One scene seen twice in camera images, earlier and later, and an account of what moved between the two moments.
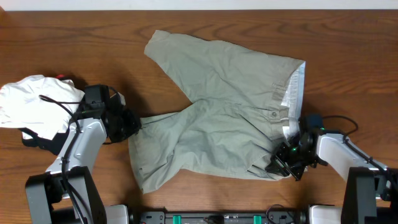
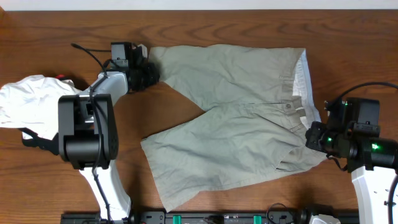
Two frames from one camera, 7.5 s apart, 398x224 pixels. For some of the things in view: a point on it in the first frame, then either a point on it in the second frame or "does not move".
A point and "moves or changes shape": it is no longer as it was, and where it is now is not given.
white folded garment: (22, 108) does not move
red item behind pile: (60, 76) does not move
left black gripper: (130, 125) → (150, 73)
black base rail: (217, 216) does not move
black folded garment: (52, 145) does not move
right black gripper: (280, 163) → (313, 135)
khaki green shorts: (245, 104) moves or changes shape
